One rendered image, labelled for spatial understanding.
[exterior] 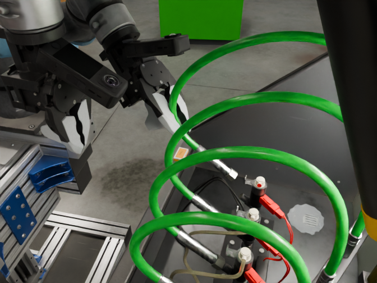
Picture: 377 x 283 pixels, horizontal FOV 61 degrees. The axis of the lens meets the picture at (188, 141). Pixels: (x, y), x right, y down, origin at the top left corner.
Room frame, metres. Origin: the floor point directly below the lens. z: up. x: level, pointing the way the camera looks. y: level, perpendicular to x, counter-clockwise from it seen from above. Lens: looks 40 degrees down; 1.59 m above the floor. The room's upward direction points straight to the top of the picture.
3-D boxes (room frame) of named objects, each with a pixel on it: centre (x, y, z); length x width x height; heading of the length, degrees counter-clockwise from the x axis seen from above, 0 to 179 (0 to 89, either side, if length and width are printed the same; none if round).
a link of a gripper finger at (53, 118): (0.38, 0.19, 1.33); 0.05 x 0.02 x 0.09; 162
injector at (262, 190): (0.42, -0.13, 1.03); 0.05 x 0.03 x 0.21; 72
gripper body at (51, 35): (0.41, 0.20, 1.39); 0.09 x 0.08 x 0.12; 72
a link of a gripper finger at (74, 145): (0.39, 0.20, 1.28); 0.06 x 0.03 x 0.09; 72
